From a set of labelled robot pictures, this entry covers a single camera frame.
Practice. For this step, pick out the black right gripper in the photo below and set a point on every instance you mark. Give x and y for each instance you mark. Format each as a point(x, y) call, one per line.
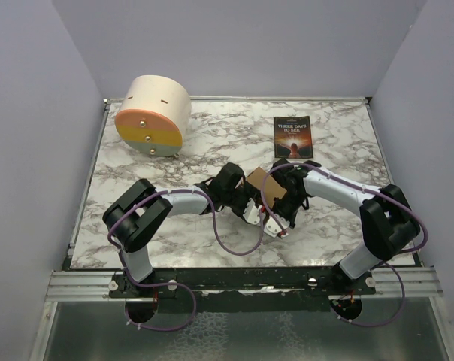
point(275, 210)

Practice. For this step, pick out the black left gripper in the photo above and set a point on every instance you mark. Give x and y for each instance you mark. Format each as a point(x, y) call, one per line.
point(249, 192)

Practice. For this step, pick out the brown cardboard box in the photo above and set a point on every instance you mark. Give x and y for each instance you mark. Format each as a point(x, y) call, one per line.
point(272, 190)

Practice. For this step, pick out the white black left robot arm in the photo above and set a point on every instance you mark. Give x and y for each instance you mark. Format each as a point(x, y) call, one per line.
point(134, 218)

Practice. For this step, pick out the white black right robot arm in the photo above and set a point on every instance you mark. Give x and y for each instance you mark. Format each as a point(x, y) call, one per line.
point(386, 219)

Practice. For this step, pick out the dark book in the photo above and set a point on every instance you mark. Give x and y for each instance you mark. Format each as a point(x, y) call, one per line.
point(293, 138)

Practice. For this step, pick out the cream cylindrical container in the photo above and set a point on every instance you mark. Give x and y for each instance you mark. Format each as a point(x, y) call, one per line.
point(154, 115)

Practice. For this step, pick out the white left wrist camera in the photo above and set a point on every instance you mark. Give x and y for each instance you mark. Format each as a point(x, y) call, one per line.
point(253, 213)

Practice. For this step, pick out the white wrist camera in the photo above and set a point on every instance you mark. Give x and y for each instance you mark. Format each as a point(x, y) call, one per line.
point(276, 227)
point(253, 213)

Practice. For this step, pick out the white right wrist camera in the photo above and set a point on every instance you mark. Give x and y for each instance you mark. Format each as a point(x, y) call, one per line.
point(276, 227)

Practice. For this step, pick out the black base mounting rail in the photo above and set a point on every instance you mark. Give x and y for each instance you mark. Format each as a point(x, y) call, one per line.
point(230, 290)

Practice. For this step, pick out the aluminium frame rail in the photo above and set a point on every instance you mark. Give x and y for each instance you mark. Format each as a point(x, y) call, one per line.
point(79, 286)

